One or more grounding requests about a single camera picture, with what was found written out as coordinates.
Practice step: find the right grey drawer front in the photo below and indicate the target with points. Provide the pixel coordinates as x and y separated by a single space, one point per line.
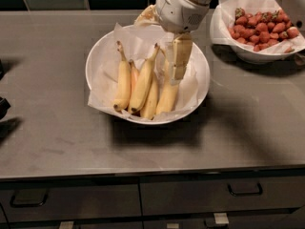
182 197

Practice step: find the lower middle yellow banana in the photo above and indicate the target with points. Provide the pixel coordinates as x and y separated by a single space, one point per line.
149 107

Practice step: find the pile of red strawberries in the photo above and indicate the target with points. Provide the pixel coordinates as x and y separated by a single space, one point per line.
263 29

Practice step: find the leftmost yellow banana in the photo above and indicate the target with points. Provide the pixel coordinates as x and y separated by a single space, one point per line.
124 86

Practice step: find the long yellow banana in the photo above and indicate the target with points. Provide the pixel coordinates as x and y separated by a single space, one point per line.
143 83

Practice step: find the white strawberry bowl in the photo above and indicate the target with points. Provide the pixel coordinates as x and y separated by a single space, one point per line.
223 18

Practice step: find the small orange-tinted banana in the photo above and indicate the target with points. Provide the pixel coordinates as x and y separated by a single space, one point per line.
134 74

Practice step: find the white paper liner under strawberries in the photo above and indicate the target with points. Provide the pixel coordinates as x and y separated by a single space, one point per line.
294 8

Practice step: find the left grey drawer front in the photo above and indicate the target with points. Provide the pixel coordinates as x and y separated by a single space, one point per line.
87 202

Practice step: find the black right drawer handle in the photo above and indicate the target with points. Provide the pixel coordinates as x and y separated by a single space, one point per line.
245 188

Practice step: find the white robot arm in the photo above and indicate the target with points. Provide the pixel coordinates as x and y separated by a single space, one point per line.
179 17

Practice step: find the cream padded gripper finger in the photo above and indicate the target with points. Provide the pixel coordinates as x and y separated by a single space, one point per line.
147 17
180 51

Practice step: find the white paper liner in banana bowl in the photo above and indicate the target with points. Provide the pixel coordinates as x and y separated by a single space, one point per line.
127 35

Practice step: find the rightmost yellow banana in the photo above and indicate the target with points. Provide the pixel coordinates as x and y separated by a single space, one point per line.
169 92

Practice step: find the grey drawer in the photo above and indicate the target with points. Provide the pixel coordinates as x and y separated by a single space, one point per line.
87 202
182 197

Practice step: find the black drawer handle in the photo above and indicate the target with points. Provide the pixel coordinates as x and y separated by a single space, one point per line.
28 198
245 188

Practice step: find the white banana bowl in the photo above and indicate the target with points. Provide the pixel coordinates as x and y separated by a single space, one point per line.
200 73

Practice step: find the white rounded gripper body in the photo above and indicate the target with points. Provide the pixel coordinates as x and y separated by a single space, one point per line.
178 12

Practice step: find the black left drawer handle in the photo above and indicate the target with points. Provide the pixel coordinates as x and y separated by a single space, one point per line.
28 198

